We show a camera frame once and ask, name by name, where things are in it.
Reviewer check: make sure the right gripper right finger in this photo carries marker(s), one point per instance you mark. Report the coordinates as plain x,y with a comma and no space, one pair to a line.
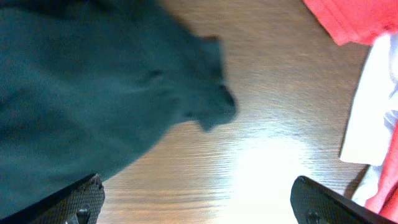
313,203

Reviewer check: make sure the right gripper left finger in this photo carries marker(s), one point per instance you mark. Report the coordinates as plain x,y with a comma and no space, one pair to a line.
79,203

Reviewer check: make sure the dark green t-shirt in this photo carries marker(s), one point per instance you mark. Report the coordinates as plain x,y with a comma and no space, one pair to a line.
88,87

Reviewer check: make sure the white garment under red shirt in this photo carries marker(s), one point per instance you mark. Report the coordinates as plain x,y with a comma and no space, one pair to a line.
373,116

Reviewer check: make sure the red t-shirt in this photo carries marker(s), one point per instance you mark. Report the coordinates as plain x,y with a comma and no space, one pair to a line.
362,22

